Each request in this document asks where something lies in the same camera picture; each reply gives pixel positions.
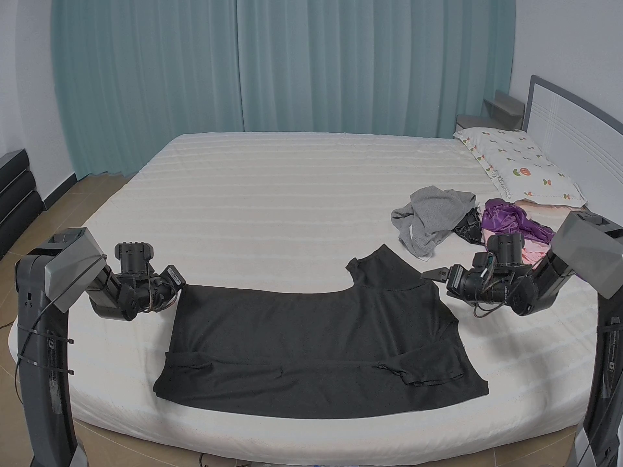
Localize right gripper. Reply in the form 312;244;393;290
421;267;490;306

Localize black T-shirt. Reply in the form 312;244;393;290
153;244;489;419

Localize bed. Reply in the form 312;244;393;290
9;73;623;458

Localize shiny black garment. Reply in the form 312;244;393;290
453;207;487;246

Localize grey garment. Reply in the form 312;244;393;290
392;187;478;261

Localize purple garment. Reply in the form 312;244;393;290
481;198;556;247

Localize pink garment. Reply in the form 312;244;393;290
482;229;541;264

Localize white printed pillow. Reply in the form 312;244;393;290
454;127;585;208

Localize grey bedside table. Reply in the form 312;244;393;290
457;90;525;131

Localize blue-green curtain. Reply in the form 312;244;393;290
51;0;244;179
236;0;516;139

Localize black chest of drawers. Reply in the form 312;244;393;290
0;149;47;261

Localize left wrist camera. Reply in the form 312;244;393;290
163;265;187;293

